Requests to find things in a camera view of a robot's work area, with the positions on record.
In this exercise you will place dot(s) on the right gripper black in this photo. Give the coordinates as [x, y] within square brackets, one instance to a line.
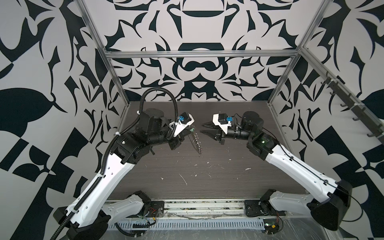
[215, 135]

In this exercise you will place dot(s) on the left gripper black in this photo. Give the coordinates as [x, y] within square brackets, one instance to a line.
[172, 142]

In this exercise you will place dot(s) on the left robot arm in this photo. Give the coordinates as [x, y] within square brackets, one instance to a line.
[88, 217]

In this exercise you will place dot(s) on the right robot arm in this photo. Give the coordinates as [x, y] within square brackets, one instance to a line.
[326, 201]

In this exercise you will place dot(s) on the small circuit board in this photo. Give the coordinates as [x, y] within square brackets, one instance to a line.
[272, 226]

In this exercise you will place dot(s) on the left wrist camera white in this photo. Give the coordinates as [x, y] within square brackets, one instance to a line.
[183, 121]

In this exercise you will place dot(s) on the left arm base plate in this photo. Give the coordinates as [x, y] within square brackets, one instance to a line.
[152, 209]

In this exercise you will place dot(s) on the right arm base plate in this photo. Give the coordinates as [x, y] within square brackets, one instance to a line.
[256, 208]

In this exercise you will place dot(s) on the white slotted cable duct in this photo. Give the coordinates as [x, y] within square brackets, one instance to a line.
[185, 224]

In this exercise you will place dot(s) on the wall hook rail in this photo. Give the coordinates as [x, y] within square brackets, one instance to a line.
[361, 111]

